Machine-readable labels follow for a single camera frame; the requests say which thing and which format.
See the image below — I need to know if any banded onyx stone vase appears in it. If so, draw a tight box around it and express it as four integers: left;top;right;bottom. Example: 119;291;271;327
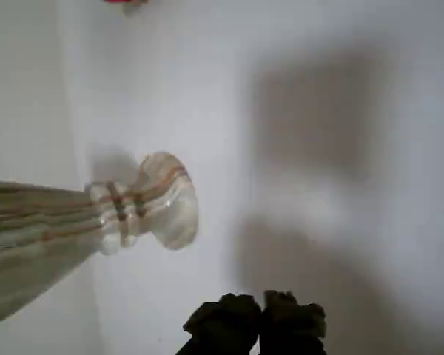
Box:
0;150;200;330

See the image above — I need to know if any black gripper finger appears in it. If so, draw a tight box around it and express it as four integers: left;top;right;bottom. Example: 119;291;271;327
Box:
175;292;263;355
257;289;327;355

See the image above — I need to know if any red rose with green stem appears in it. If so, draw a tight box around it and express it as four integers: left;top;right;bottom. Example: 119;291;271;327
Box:
102;0;149;16

